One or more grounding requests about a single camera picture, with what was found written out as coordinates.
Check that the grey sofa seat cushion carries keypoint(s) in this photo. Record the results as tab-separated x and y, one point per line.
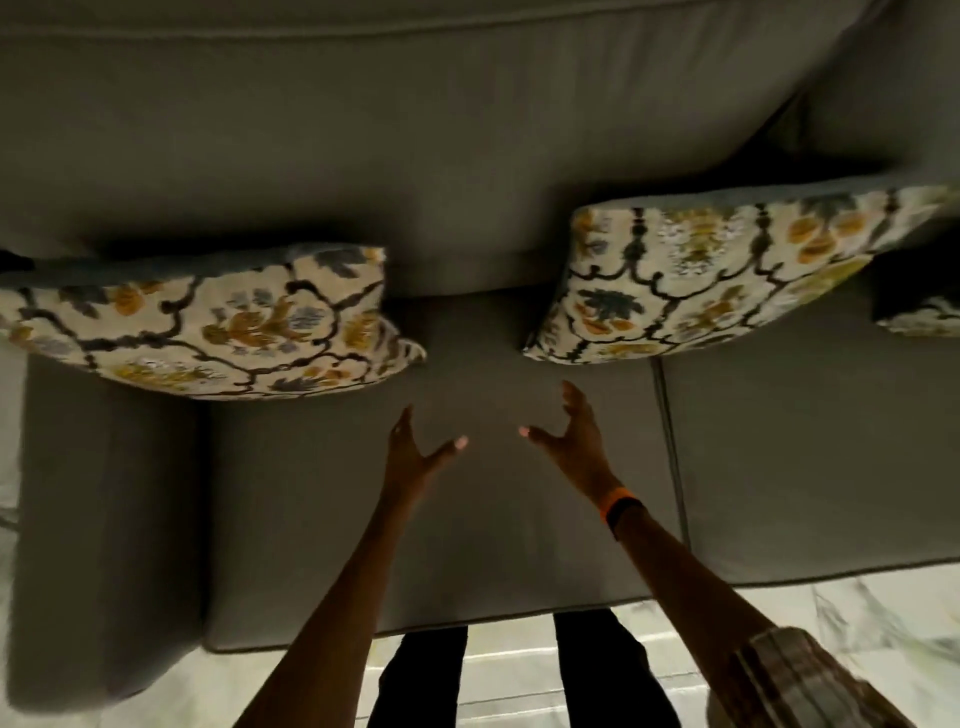
817	465
480	540

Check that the person's left forearm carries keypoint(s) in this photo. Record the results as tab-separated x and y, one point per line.
337	622

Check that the black trousers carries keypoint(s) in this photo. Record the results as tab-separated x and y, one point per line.
615	675

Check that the orange and black wristband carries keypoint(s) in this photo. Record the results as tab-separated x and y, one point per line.
621	510

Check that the person's left hand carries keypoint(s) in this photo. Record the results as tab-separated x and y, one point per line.
407	471

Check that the grey fabric sofa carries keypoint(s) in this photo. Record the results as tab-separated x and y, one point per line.
105	525

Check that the plaid shirt sleeve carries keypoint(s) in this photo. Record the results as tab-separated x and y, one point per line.
806	686

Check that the grey sofa back cushion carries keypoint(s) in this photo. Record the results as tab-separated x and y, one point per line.
885	112
412	135

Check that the person's right hand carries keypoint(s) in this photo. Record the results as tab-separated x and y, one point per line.
578	452

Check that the floral patterned throw pillow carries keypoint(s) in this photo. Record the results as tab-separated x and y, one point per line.
712	277
225	330
926	319

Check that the person's right thumb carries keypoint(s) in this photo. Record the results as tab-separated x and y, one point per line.
541	438

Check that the person's right forearm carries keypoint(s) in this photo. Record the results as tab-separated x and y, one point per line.
686	592

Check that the person's left thumb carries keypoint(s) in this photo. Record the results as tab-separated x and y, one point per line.
447	450

